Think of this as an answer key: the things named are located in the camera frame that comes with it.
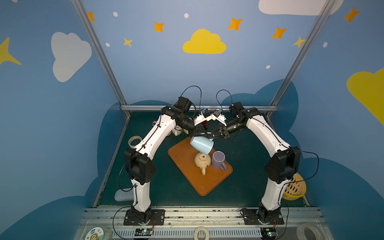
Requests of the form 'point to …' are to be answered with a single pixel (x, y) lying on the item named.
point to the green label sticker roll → (95, 233)
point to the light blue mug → (202, 144)
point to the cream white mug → (177, 130)
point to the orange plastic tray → (184, 154)
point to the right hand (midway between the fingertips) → (211, 135)
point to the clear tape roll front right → (317, 230)
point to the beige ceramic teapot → (202, 161)
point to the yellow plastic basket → (295, 188)
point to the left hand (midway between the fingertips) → (207, 132)
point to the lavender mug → (218, 160)
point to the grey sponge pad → (124, 195)
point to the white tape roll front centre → (195, 237)
